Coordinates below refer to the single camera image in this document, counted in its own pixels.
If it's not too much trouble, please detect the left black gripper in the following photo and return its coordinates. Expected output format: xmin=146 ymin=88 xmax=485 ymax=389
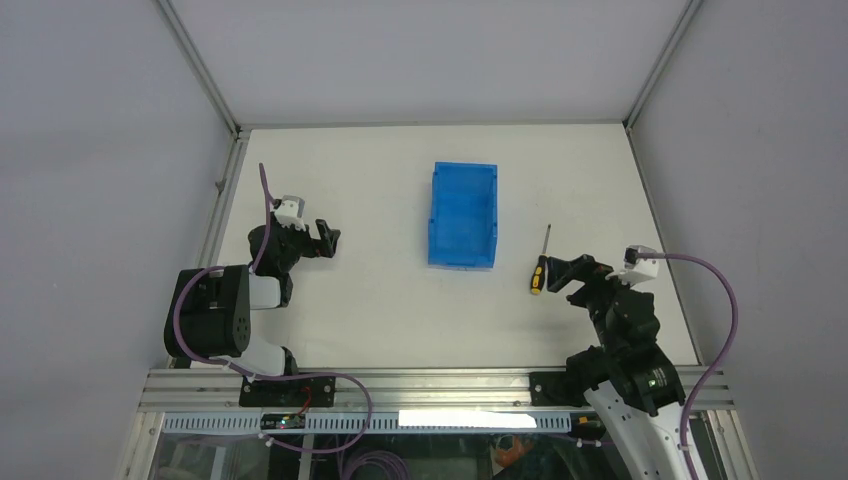
xmin=268 ymin=212 xmax=338 ymax=273

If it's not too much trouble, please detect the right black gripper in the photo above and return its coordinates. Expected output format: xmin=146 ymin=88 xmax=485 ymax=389
xmin=546 ymin=253 xmax=641 ymax=357

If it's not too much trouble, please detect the yellow black handled screwdriver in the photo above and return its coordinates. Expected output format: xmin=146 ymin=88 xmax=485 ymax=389
xmin=530 ymin=224 xmax=552 ymax=295

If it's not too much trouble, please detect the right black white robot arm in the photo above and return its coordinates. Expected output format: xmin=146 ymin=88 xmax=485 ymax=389
xmin=530 ymin=247 xmax=707 ymax=479

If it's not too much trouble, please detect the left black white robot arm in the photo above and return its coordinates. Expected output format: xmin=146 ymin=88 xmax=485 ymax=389
xmin=163 ymin=219 xmax=341 ymax=406

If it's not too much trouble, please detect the blue plastic bin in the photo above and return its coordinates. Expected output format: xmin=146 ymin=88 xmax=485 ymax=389
xmin=427 ymin=162 xmax=498 ymax=270

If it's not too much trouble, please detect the orange object under table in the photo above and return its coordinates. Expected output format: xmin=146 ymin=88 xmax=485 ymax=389
xmin=490 ymin=434 xmax=534 ymax=469

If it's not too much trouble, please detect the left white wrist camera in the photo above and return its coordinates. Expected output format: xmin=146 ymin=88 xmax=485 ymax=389
xmin=272 ymin=195 xmax=307 ymax=231

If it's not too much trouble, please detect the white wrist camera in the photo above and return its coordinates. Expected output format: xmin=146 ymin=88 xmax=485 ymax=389
xmin=605 ymin=245 xmax=660 ymax=287
xmin=272 ymin=195 xmax=307 ymax=231

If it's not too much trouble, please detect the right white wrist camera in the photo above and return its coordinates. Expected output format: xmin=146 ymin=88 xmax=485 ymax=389
xmin=605 ymin=245 xmax=660 ymax=287

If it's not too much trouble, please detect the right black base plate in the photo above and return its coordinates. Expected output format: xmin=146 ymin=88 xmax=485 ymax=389
xmin=528 ymin=370 xmax=589 ymax=408

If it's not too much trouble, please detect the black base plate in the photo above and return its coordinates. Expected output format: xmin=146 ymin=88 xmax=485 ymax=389
xmin=238 ymin=377 xmax=336 ymax=408
xmin=528 ymin=370 xmax=589 ymax=408

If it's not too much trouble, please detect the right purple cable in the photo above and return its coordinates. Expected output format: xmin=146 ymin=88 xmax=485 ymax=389
xmin=635 ymin=248 xmax=740 ymax=480

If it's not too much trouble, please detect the purple cable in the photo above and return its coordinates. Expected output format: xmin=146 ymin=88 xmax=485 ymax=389
xmin=635 ymin=248 xmax=740 ymax=480
xmin=171 ymin=162 xmax=411 ymax=480

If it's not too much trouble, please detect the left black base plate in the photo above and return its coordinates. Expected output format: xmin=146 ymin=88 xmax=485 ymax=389
xmin=238 ymin=377 xmax=336 ymax=408

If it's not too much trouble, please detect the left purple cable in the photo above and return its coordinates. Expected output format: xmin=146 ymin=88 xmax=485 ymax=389
xmin=171 ymin=162 xmax=411 ymax=480

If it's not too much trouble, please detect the aluminium front rail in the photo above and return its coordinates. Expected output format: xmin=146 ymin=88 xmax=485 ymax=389
xmin=137 ymin=367 xmax=735 ymax=414

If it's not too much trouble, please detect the slotted grey cable duct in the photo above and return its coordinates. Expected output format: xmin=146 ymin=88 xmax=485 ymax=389
xmin=163 ymin=409 xmax=591 ymax=436

